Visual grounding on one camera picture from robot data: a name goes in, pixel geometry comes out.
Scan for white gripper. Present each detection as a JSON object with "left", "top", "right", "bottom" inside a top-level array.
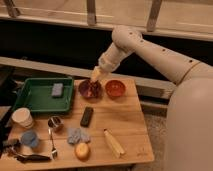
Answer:
[{"left": 91, "top": 44, "right": 129, "bottom": 82}]

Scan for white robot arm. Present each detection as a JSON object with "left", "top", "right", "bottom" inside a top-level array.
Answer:
[{"left": 91, "top": 26, "right": 213, "bottom": 171}]

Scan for metal cup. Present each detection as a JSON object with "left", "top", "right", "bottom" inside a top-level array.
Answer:
[{"left": 48, "top": 116, "right": 63, "bottom": 132}]

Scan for white paper cup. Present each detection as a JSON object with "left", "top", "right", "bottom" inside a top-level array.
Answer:
[{"left": 12, "top": 108, "right": 34, "bottom": 128}]

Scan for purple bowl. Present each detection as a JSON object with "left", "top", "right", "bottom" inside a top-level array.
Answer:
[{"left": 78, "top": 79, "right": 102, "bottom": 98}]

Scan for red orange bowl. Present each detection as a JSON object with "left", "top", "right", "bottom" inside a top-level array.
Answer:
[{"left": 105, "top": 80, "right": 126, "bottom": 98}]

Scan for grey blue sponge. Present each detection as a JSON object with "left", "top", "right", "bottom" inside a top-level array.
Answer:
[{"left": 51, "top": 83, "right": 63, "bottom": 97}]

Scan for black remote block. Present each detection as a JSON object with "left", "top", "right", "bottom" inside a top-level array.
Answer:
[{"left": 80, "top": 107, "right": 94, "bottom": 127}]

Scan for green plastic tray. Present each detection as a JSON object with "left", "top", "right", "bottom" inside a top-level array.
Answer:
[{"left": 12, "top": 78, "right": 74, "bottom": 114}]

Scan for blue crumpled cloth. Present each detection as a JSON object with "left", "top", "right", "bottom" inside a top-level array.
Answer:
[{"left": 67, "top": 128, "right": 90, "bottom": 145}]

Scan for yellow apple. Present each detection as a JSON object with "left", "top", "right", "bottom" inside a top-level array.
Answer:
[{"left": 74, "top": 143, "right": 90, "bottom": 160}]

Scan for yellow corn cob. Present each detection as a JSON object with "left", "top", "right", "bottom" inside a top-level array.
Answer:
[{"left": 104, "top": 129, "right": 125, "bottom": 158}]

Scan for metal fork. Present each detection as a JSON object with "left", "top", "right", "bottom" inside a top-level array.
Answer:
[{"left": 48, "top": 128, "right": 58, "bottom": 159}]

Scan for blue round lid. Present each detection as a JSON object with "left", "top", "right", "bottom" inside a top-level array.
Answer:
[{"left": 20, "top": 130, "right": 39, "bottom": 148}]

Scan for dark spatula tool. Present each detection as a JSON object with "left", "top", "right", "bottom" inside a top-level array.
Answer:
[{"left": 8, "top": 148, "right": 51, "bottom": 163}]

